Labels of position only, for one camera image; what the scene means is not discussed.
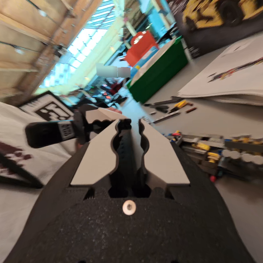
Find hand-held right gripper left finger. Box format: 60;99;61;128
70;119;130;198

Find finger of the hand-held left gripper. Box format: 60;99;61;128
89;123;111;142
86;108;128;124

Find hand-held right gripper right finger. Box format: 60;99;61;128
132;119;190;198

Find black double hole lego connector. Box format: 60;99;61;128
120;118;132;131

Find partly built lego chassis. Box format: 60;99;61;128
164;130;263;182

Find black lego beam assembly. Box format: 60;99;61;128
144;96;185;113

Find lego instruction booklet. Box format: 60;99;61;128
177;35;263;106

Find long light grey lego beam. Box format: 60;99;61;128
153;112;181;124

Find lego set box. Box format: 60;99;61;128
167;0;263;59

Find framed marker placard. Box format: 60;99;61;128
18;90;75;122

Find red office chair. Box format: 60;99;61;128
110;82;124;95

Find blue wrapped roll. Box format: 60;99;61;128
130;46;159;76

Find green plastic bin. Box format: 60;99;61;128
127;36;188;104

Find white paper bag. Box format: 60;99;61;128
130;38;177;85

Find orange carry case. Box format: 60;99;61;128
124;31;158;67

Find black neck strap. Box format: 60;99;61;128
0;152;44;188

